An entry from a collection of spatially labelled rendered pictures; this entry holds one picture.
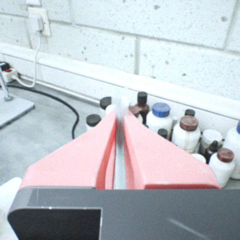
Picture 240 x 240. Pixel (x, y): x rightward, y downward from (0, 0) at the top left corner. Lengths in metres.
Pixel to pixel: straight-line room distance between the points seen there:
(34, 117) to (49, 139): 0.12
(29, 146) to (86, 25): 0.39
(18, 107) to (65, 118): 0.17
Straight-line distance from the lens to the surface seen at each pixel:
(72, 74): 0.76
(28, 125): 0.69
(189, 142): 0.51
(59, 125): 0.67
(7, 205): 0.40
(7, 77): 0.96
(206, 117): 0.60
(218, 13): 0.56
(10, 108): 0.78
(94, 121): 0.59
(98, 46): 0.71
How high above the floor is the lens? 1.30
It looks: 37 degrees down
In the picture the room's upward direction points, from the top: straight up
